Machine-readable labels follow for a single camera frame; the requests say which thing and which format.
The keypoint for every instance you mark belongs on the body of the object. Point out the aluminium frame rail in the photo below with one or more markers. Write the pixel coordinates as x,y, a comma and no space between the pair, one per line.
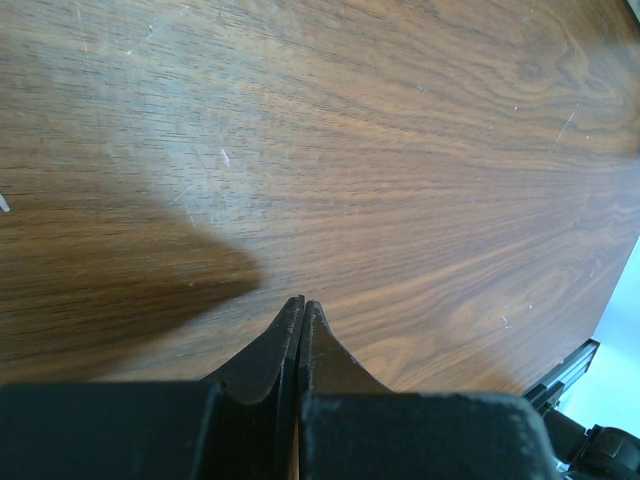
546,392

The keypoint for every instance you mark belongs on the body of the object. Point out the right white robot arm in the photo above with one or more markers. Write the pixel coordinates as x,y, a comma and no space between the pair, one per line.
596,453

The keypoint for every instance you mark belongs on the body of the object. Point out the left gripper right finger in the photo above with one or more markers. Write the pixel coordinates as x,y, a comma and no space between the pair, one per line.
353,427

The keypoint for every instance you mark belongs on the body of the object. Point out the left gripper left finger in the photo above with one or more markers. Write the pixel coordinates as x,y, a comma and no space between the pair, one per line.
235,423

